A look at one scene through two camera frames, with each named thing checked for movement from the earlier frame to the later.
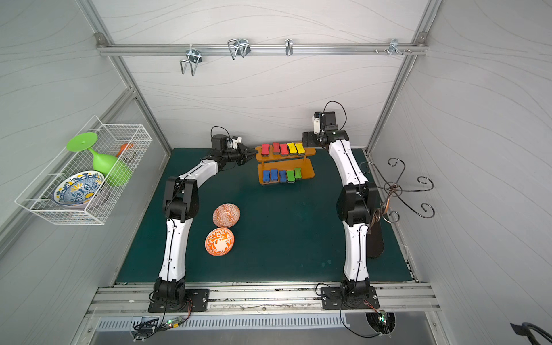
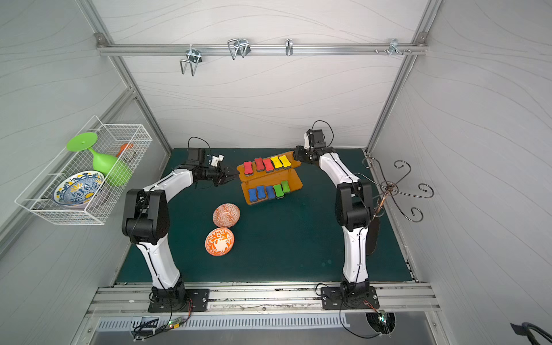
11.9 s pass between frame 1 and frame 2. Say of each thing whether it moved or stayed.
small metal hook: stayed
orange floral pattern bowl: stayed
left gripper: moved
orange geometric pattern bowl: stayed
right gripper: moved
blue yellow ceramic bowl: stayed
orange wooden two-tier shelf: moved
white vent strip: stayed
